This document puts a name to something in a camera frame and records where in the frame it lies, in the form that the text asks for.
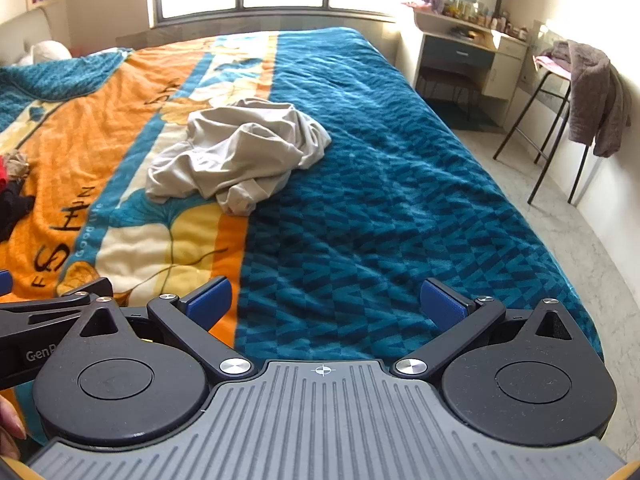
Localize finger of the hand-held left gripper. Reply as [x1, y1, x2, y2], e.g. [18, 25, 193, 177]
[0, 270, 115, 346]

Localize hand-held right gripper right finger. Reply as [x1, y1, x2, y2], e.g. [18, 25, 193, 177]
[392, 277, 576, 378]

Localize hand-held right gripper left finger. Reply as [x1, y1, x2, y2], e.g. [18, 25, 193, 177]
[79, 277, 253, 381]

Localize beige printed T-shirt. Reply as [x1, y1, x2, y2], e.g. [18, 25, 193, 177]
[145, 98, 333, 217]

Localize person's left hand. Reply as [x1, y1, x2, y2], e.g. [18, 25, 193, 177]
[0, 394, 28, 460]

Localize black garment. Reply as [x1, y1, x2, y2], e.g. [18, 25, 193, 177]
[0, 177, 37, 242]

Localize tan garment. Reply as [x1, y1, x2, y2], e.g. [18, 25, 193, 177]
[4, 150, 34, 179]

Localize teal and orange printed blanket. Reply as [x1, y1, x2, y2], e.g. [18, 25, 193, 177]
[0, 26, 604, 378]

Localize black metal chair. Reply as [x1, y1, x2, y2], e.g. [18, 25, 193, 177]
[492, 54, 608, 206]

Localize stool with black legs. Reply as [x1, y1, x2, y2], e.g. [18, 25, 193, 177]
[415, 66, 476, 122]

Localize white pillow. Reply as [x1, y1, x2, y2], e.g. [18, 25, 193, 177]
[17, 40, 74, 67]

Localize cluttered shelf unit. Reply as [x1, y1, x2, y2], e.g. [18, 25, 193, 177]
[400, 2, 531, 102]

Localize beige tufted headboard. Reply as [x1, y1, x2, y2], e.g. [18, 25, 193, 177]
[0, 9, 57, 68]

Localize grey desk drawer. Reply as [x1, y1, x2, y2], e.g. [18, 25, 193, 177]
[421, 35, 497, 70]

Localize brown cloth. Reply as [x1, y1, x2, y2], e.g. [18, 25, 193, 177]
[549, 40, 632, 159]

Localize pink cloth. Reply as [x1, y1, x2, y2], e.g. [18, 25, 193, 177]
[533, 52, 572, 79]

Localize row of cosmetic bottles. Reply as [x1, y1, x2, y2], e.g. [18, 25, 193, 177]
[420, 0, 529, 42]

